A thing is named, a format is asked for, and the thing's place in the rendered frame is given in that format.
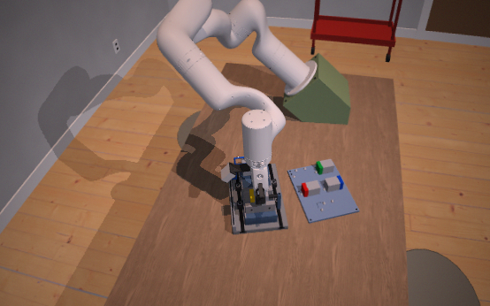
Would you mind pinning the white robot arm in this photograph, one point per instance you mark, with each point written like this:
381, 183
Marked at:
176, 39

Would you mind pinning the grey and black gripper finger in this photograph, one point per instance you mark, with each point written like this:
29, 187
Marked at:
260, 199

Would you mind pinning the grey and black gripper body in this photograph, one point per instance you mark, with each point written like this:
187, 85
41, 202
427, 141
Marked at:
259, 174

